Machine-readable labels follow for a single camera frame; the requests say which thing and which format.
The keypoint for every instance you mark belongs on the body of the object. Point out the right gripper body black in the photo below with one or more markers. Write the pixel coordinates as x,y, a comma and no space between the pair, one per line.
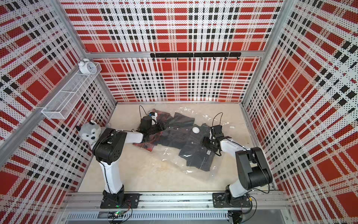
209,143

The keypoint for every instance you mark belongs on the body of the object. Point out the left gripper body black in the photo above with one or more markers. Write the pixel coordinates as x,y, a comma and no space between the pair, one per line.
156,128

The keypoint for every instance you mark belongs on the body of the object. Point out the red black plaid shirt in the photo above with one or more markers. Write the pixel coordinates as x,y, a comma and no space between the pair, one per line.
149,140

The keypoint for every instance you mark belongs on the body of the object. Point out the grey pinstripe garment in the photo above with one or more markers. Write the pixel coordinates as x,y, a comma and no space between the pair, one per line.
193,151

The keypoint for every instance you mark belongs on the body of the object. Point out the clear vacuum bag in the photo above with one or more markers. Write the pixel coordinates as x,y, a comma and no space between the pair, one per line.
171,155

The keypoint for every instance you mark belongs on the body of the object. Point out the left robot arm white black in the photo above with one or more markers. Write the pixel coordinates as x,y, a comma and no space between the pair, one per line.
108,150

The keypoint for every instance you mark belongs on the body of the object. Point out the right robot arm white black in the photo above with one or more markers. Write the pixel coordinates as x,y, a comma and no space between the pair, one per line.
252,167

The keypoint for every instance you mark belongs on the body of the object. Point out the husky plush toy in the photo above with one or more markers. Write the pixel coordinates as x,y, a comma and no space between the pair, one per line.
91,132

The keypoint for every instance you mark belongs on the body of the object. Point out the white alarm clock on shelf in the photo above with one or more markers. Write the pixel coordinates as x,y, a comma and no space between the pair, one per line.
87,67

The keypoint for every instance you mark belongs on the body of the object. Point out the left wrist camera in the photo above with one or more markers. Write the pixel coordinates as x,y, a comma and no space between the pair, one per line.
153,116

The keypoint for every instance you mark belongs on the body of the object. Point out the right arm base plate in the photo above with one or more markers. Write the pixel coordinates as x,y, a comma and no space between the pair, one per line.
225,200

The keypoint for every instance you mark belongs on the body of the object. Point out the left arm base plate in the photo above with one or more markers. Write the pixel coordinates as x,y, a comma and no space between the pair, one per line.
120,201

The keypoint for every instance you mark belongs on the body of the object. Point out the black hook rail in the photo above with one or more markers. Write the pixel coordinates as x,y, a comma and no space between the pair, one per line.
196,55

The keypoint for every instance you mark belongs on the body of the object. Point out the white wire shelf basket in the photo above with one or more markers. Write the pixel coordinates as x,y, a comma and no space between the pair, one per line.
62,104

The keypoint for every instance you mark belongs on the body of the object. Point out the aluminium mounting rail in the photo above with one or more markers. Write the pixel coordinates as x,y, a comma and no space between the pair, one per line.
175,201

